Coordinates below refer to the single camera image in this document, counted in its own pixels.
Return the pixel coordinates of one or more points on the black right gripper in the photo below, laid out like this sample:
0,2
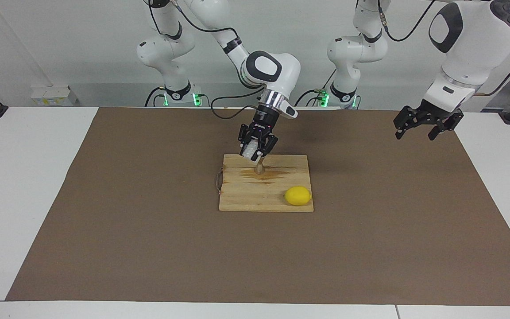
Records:
264,122

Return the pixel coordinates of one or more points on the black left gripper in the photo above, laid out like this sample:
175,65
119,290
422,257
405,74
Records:
432,113

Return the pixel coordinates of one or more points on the frosted glass cup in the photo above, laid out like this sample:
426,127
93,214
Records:
251,151

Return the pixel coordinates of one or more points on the steel double jigger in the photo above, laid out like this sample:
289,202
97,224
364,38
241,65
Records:
260,168

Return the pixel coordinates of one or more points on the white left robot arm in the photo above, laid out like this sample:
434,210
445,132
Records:
472,44

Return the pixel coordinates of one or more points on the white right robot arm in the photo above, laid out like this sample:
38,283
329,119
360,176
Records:
281,71

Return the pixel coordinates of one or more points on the wooden cutting board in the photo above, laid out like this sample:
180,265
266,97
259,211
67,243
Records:
246,195

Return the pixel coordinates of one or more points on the yellow lemon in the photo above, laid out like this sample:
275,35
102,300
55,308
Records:
298,196

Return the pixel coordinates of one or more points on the brown table mat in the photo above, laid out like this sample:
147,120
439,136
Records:
148,221

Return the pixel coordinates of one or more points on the white wall socket box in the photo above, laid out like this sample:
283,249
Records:
53,95

